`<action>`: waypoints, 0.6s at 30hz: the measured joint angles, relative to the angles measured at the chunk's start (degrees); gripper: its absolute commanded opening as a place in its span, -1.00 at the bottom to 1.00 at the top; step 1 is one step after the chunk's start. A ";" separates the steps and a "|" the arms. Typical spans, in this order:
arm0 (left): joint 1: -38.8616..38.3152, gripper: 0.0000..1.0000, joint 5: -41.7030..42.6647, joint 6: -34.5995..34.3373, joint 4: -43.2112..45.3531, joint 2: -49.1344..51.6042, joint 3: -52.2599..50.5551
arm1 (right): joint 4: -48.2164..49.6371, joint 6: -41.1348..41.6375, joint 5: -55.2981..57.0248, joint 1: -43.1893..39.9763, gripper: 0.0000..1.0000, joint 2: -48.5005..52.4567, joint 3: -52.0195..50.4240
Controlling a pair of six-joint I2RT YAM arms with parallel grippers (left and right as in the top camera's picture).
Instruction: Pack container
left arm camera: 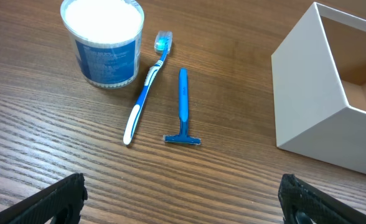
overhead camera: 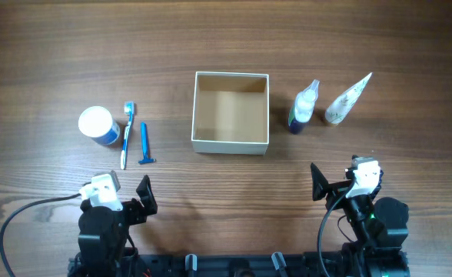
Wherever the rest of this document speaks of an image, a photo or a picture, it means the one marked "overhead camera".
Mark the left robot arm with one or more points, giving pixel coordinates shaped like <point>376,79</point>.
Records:
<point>106,247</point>

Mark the beige cardboard box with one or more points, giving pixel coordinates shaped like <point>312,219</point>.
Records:
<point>231,113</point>

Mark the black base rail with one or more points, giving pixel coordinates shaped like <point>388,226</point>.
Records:
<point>276,264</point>

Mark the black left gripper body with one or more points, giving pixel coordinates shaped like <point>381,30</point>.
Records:
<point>132,209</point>

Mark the blue disposable razor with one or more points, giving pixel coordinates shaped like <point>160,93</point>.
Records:
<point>145,146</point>

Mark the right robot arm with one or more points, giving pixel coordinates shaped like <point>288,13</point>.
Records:
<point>380,225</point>

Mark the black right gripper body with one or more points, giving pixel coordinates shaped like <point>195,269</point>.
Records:
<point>336,188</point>

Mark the blue spray bottle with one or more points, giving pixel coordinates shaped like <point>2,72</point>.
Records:
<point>303,108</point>

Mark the white floral tube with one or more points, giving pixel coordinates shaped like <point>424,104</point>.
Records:
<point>341,106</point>

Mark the blue white toothbrush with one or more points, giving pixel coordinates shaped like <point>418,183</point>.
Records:
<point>129,109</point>

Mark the white blue round jar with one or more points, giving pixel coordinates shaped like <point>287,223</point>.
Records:
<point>97,123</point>

